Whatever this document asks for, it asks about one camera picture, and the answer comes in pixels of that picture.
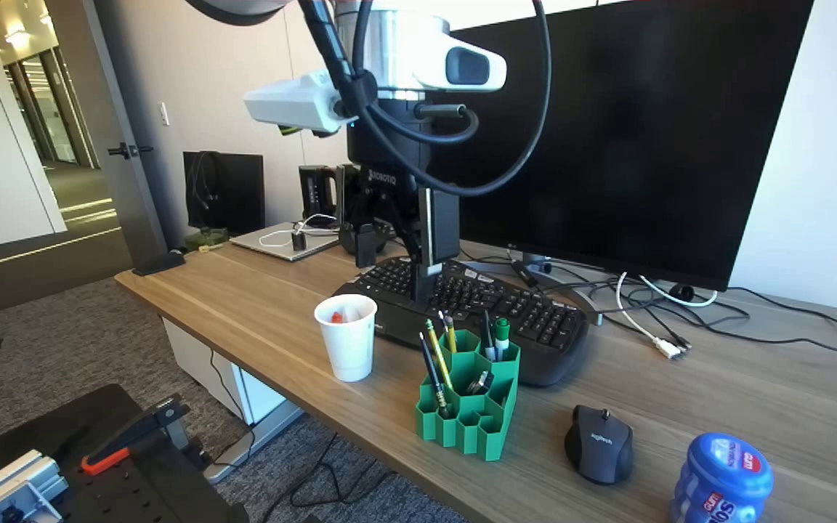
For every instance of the black framed box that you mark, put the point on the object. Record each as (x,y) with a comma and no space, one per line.
(225,192)

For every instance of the silver flat tray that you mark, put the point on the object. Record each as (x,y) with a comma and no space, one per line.
(274,239)

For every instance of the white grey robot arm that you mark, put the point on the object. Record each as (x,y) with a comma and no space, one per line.
(398,44)

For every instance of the black pegboard work table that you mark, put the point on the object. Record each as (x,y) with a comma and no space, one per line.
(128,484)

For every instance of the white under-desk cabinet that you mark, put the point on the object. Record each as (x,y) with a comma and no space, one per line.
(234,387)

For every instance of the green hexagonal pencil rack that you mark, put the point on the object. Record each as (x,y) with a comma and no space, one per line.
(472,418)

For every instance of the green marker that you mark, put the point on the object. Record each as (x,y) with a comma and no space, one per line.
(503,335)

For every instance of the blue plastic container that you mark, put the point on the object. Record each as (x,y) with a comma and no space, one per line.
(722,480)

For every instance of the black computer keyboard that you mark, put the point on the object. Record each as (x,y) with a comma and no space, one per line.
(536,316)

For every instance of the orange crayon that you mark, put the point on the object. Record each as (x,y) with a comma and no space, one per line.
(343,316)

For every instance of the yellow pencil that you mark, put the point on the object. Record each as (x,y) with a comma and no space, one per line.
(440,359)

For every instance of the aluminium rail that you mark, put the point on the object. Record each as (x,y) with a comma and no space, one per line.
(1,489)

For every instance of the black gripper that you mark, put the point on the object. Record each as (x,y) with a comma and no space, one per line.
(398,147)

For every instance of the black computer mouse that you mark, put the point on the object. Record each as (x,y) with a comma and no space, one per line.
(598,442)

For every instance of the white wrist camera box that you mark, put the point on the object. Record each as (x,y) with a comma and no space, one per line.
(292,102)

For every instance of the white paper cup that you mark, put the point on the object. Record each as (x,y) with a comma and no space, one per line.
(346,335)

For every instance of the large black monitor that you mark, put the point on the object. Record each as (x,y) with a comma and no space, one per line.
(668,134)

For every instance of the dark pencil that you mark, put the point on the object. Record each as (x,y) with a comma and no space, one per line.
(430,367)

